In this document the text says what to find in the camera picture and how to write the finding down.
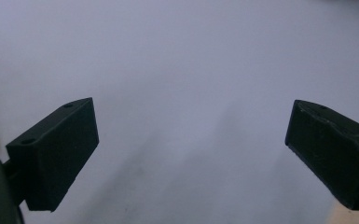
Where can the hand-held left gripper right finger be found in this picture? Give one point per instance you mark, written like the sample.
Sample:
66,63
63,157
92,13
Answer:
335,158

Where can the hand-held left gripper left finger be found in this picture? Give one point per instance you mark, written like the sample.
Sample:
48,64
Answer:
56,155

